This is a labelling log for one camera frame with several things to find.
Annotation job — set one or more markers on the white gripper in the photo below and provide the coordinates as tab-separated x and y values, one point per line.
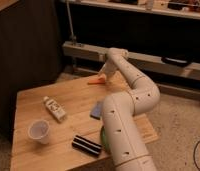
107	71

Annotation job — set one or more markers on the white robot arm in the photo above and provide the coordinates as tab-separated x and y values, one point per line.
126	145

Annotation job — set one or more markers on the blue sponge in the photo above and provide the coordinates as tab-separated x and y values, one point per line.
96	111

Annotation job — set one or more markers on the metal pole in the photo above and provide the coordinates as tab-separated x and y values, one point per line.
72	35

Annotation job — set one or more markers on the white labelled bottle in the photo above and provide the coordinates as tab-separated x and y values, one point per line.
54	108

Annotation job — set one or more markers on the wooden table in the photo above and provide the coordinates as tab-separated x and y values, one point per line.
66	125

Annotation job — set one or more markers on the green round bowl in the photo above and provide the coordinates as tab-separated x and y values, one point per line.
104	141

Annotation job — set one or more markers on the black white striped box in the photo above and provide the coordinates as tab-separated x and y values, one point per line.
87	146

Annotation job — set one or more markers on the clear plastic cup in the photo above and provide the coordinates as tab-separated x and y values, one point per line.
39	131

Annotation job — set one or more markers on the wooden beam rail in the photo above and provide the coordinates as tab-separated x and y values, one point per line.
145	62

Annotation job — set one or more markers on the black handle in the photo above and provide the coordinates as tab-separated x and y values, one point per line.
180	63

